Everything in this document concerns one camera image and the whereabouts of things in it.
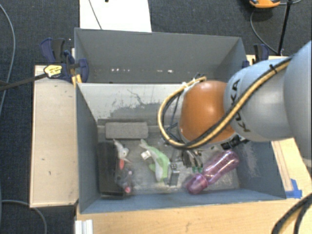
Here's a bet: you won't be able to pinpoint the purple plastic bottle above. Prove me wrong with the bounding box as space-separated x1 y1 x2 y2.
186 150 240 195

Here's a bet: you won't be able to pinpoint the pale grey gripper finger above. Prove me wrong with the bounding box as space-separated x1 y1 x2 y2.
174 164 181 186
168 164 175 186

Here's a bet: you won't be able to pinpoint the black box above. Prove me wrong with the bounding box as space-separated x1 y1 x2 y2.
97 141 125 197

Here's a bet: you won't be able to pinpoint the black cylinder on white bracket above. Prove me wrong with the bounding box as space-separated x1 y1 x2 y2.
220 135 247 151

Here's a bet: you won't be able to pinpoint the pale wood flat board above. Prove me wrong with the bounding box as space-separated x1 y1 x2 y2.
29 64 80 208

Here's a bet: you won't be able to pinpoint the green and white toy animal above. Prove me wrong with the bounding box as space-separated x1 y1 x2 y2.
139 138 171 183

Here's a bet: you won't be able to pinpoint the grey metal bin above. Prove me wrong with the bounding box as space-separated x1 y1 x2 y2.
74 27 287 215

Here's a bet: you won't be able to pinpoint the grey toy mouse pink ears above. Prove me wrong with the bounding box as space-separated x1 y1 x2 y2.
114 158 135 194

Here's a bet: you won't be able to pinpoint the grey sponge block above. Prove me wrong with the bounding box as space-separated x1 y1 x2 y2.
105 121 149 140

